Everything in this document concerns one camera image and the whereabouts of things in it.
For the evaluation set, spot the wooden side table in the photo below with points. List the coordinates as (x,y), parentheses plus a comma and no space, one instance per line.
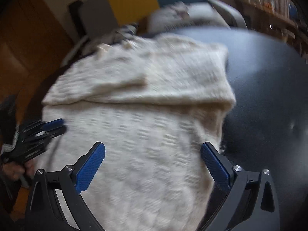
(262,20)

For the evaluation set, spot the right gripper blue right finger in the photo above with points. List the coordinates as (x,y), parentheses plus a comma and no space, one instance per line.
(227,179)

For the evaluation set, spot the cream knitted sweater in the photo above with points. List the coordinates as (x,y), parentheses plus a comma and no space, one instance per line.
(152,103)

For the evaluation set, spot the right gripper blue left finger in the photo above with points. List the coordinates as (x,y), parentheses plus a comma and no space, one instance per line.
(76,180)

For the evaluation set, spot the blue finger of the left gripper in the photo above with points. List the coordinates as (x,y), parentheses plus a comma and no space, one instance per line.
(55,124)
(52,132)

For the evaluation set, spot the multicolour sofa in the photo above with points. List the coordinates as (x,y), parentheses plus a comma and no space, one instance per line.
(95,18)

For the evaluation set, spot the grey deer print pillow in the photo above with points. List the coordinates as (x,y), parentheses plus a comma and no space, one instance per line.
(180,15)

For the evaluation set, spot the triangle pattern pillow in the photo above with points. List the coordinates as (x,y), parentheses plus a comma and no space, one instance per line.
(126,31)

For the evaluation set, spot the person left hand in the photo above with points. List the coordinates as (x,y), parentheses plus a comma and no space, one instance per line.
(14,171)

